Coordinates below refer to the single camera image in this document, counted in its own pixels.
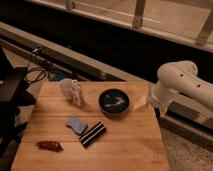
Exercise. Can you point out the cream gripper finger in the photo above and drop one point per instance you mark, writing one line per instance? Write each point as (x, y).
(140, 103)

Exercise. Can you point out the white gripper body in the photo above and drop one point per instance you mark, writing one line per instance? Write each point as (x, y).
(160, 97)

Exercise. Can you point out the dark ceramic bowl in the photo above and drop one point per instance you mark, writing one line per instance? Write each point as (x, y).
(113, 102)

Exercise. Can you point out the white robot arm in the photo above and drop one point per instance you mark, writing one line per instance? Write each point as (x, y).
(174, 78)

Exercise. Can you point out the black white striped block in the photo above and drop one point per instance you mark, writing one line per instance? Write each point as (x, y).
(92, 134)

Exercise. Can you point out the blue sponge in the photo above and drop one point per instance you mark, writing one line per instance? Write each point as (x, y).
(77, 125)

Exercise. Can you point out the blue object behind table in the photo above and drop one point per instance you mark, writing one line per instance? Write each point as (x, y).
(58, 77)

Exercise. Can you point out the black chair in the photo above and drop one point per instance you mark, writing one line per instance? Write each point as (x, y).
(13, 93)

